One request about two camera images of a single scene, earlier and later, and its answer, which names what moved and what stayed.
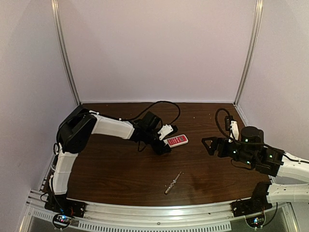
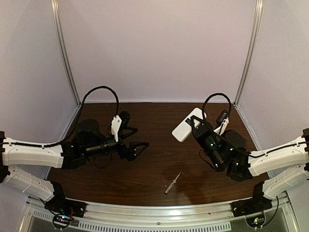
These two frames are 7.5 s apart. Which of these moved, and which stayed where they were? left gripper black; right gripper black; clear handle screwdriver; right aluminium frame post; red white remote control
Moved: left gripper black; red white remote control; right gripper black
Stayed: clear handle screwdriver; right aluminium frame post
